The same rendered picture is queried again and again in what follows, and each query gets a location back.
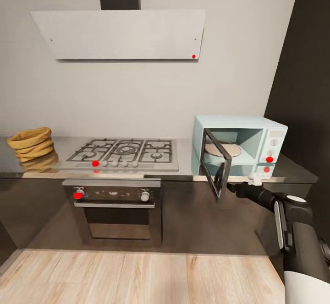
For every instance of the popcorn bag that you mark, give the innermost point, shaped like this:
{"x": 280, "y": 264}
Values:
{"x": 32, "y": 144}

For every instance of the fridge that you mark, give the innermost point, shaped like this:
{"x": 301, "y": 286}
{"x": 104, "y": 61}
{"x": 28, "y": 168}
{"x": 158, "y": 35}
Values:
{"x": 300, "y": 99}

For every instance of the microwave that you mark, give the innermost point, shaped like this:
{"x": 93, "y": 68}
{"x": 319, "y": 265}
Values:
{"x": 221, "y": 139}

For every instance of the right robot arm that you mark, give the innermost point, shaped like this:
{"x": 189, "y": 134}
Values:
{"x": 306, "y": 257}

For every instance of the oven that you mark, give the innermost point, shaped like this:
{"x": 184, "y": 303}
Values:
{"x": 123, "y": 213}

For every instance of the burner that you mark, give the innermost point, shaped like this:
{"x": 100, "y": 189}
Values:
{"x": 132, "y": 154}

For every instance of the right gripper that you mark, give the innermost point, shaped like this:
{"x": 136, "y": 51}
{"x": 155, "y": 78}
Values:
{"x": 244, "y": 190}

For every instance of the range hood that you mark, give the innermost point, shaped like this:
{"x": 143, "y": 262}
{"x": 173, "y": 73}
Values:
{"x": 121, "y": 30}

